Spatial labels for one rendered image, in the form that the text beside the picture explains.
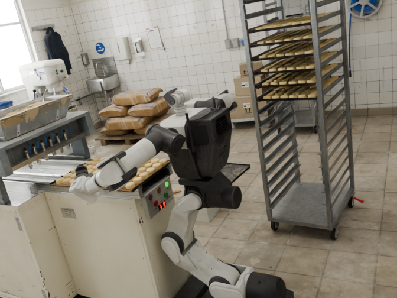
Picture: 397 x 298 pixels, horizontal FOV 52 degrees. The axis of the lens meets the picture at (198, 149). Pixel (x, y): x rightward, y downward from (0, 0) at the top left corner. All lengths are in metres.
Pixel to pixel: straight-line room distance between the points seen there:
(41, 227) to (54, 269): 0.29
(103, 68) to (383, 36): 4.30
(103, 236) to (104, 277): 0.31
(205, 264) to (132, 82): 5.03
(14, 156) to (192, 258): 1.18
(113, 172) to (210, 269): 0.91
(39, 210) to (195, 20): 4.24
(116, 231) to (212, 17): 4.28
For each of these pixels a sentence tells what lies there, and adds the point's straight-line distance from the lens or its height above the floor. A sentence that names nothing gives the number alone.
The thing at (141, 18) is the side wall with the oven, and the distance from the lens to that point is 6.63.
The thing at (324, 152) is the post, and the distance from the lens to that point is 2.72.
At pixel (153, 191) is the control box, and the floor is 0.83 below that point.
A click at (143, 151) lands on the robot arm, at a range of 1.66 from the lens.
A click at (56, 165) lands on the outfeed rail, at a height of 0.87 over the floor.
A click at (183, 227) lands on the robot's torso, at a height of 0.63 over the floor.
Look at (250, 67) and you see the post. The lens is 2.74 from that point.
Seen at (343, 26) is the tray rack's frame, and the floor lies 1.40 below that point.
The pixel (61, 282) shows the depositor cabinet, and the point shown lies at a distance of 2.82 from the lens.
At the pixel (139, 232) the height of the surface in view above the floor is 0.65.
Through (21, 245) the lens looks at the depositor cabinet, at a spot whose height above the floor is 0.56.
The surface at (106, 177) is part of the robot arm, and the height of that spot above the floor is 1.15.
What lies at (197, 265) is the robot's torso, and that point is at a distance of 2.29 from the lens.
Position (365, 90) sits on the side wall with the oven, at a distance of 5.72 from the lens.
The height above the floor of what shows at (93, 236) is 0.57.
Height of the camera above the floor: 1.69
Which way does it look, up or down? 19 degrees down
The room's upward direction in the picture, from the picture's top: 11 degrees counter-clockwise
